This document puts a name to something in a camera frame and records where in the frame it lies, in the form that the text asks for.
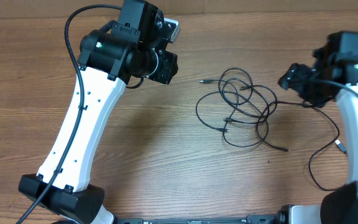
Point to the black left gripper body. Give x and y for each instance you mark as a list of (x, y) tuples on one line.
[(163, 71)]

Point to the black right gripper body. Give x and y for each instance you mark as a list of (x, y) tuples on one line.
[(316, 93)]

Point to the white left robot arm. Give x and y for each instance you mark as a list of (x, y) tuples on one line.
[(134, 45)]

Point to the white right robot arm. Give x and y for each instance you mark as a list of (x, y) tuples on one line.
[(334, 76)]

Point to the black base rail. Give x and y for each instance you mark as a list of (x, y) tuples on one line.
[(194, 220)]

